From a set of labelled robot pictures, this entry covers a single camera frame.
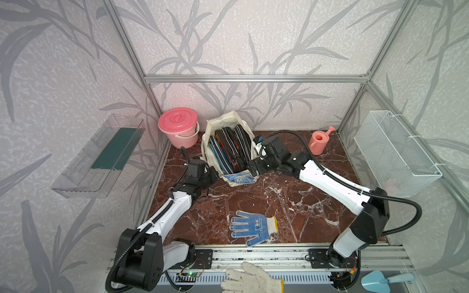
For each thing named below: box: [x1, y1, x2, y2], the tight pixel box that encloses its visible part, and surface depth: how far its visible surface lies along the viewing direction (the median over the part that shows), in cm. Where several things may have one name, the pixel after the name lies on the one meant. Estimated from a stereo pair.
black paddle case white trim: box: [233, 124, 252, 162], surface depth 93 cm
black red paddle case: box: [214, 128, 238, 173], surface depth 92 cm
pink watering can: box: [308, 125, 336, 156], surface depth 105 cm
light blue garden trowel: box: [360, 269, 416, 293], surface depth 70 cm
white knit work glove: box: [220, 261, 285, 293], surface depth 70 cm
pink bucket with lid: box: [158, 107, 200, 149], surface depth 103 cm
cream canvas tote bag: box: [200, 110, 259, 187], surface depth 92 cm
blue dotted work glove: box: [229, 209, 279, 247], surface depth 84 cm
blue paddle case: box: [208, 136, 233, 175], surface depth 88 cm
